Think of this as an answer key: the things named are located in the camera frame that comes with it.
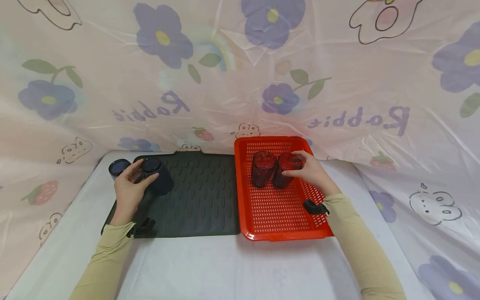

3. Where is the person's left hand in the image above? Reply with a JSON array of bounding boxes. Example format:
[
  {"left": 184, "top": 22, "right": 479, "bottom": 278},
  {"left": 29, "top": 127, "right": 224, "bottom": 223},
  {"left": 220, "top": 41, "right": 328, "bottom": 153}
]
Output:
[{"left": 109, "top": 169, "right": 160, "bottom": 227}]

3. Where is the person's right hand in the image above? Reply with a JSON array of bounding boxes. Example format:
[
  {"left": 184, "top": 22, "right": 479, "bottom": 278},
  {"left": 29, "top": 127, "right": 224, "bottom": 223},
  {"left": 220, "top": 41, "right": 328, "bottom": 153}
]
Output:
[{"left": 281, "top": 150, "right": 342, "bottom": 197}]

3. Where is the dark red translucent cup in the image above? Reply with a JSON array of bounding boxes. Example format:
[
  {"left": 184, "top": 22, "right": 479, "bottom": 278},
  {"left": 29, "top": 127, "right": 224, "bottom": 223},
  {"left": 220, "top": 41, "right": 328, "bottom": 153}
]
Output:
[
  {"left": 272, "top": 152, "right": 304, "bottom": 189},
  {"left": 251, "top": 151, "right": 278, "bottom": 188}
]

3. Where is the dark blue cup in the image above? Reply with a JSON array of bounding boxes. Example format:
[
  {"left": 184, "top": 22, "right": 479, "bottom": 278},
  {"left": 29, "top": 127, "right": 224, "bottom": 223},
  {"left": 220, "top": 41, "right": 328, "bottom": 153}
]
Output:
[
  {"left": 141, "top": 157, "right": 175, "bottom": 196},
  {"left": 108, "top": 159, "right": 132, "bottom": 180}
]

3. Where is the person's left forearm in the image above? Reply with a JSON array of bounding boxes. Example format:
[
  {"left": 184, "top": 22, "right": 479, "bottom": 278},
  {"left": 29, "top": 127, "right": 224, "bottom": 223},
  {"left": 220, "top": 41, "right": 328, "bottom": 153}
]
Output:
[{"left": 68, "top": 222, "right": 136, "bottom": 300}]

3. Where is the person's right forearm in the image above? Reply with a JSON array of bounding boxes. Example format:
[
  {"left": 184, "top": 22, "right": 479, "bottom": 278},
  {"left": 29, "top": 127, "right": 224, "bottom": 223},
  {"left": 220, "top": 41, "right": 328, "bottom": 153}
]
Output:
[{"left": 322, "top": 193, "right": 408, "bottom": 300}]

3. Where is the red perforated plastic tray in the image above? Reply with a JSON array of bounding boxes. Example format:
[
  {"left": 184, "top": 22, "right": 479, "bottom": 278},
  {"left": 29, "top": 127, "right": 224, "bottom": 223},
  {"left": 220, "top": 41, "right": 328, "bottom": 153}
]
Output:
[{"left": 234, "top": 136, "right": 334, "bottom": 242}]

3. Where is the black wrist band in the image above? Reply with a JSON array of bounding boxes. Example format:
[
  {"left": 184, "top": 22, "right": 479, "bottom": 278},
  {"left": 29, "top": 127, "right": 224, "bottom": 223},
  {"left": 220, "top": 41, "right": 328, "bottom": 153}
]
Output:
[
  {"left": 127, "top": 217, "right": 157, "bottom": 239},
  {"left": 303, "top": 200, "right": 330, "bottom": 215}
]

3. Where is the dark grey ribbed mat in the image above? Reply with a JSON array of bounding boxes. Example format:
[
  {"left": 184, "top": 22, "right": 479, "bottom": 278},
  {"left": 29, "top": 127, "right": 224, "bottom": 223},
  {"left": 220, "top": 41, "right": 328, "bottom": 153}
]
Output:
[{"left": 100, "top": 151, "right": 241, "bottom": 239}]

